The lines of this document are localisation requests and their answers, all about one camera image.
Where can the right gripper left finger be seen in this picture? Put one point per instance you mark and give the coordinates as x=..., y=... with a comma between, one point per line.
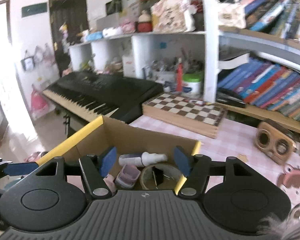
x=94, y=169

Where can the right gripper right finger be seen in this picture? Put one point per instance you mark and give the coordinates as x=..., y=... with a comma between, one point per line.
x=195, y=169

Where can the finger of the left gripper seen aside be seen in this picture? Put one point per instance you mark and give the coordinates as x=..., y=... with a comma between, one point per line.
x=20, y=169

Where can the black binder clip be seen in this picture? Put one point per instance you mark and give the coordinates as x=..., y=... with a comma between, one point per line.
x=158, y=176

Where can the white blue cylindrical bottle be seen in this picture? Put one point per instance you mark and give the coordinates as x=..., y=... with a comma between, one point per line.
x=142, y=159

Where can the yellow tape roll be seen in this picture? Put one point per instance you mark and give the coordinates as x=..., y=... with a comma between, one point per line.
x=171, y=177

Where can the small purple container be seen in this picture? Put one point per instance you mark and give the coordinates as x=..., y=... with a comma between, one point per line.
x=127, y=177

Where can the yellow cardboard box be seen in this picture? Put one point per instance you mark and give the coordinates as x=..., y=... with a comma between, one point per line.
x=103, y=132

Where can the wooden chessboard box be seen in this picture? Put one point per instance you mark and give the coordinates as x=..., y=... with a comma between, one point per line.
x=193, y=115

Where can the black Yamaha keyboard piano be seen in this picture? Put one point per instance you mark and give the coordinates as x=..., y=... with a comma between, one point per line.
x=88, y=95

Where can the brown retro radio speaker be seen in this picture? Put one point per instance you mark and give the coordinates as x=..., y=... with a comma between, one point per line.
x=275, y=141

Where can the white green lidded jar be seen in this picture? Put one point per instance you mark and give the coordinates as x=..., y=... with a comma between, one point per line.
x=192, y=85

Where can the white pen holder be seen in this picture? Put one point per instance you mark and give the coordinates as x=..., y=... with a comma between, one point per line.
x=163, y=76

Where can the row of leaning books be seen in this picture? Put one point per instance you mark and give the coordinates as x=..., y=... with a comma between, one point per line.
x=262, y=84

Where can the white cubby shelf unit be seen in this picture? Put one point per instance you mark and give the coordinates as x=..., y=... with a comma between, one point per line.
x=148, y=47

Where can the wooden bookshelf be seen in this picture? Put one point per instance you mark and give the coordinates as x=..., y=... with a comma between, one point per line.
x=266, y=46

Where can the floral fabric bag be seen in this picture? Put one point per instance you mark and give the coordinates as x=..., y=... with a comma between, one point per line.
x=173, y=16

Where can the white quilted handbag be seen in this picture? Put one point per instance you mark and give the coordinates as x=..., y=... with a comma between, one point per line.
x=231, y=14

